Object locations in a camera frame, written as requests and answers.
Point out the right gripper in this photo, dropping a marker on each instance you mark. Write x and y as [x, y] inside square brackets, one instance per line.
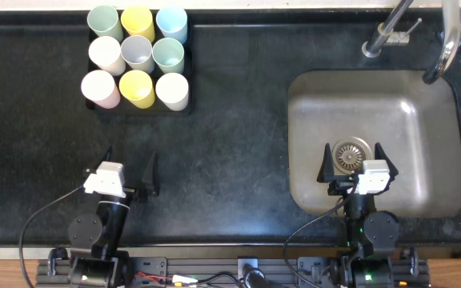
[340, 186]

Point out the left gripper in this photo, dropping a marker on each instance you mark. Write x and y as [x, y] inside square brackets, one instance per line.
[136, 194]

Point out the pink cup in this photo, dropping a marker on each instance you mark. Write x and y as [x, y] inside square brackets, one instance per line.
[99, 87]

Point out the white cup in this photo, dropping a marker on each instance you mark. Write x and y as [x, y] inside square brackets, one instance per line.
[172, 90]
[104, 53]

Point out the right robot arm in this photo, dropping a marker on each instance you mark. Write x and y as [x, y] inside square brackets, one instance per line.
[380, 232]

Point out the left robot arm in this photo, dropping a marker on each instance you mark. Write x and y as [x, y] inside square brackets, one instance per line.
[110, 220]

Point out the steel sink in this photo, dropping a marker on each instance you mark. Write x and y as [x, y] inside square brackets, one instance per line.
[394, 108]

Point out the yellow cup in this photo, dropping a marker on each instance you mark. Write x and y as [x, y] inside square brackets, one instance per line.
[135, 86]
[136, 20]

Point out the grey cup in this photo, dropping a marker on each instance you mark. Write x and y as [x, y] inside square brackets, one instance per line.
[136, 51]

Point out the green cup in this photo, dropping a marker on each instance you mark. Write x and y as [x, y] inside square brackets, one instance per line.
[168, 54]
[103, 20]

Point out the black tray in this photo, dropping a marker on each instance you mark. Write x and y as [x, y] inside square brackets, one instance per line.
[188, 60]

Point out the blue cup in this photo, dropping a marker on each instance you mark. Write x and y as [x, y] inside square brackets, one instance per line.
[171, 22]

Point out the steel tap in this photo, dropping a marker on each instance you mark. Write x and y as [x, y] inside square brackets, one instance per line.
[450, 40]

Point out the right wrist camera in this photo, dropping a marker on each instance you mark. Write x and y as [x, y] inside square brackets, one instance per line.
[372, 177]

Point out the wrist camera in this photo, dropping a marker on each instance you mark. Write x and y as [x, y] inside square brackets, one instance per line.
[372, 177]
[106, 180]

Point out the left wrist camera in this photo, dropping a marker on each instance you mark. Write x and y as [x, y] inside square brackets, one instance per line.
[106, 180]

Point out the mounting rail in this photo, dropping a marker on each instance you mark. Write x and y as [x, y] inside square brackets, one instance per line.
[206, 272]

